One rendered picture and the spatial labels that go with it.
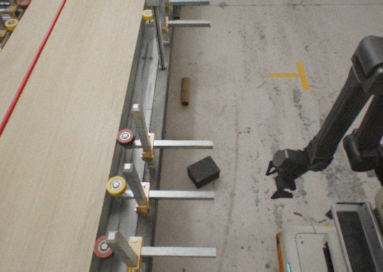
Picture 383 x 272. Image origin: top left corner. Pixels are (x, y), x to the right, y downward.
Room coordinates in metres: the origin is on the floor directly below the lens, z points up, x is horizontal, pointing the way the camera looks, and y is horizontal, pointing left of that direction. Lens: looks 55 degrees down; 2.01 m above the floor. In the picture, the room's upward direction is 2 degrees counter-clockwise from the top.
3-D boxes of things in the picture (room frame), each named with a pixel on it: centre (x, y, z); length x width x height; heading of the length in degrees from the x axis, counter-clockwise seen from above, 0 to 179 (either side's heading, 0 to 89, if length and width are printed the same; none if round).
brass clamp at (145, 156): (0.77, 0.21, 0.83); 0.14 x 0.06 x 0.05; 177
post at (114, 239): (0.25, 0.24, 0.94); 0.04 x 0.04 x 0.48; 87
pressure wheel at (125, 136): (0.79, 0.31, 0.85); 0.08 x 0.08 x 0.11
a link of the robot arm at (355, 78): (0.47, -0.39, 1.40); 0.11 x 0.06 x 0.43; 177
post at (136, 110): (0.75, 0.21, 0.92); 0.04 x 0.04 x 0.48; 87
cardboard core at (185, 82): (1.89, 0.05, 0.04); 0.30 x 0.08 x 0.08; 177
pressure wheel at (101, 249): (0.29, 0.34, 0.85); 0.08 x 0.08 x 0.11
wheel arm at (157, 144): (0.78, 0.12, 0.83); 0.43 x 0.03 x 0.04; 87
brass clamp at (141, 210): (0.52, 0.23, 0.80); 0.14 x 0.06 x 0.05; 177
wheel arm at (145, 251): (0.28, 0.14, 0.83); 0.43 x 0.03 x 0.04; 87
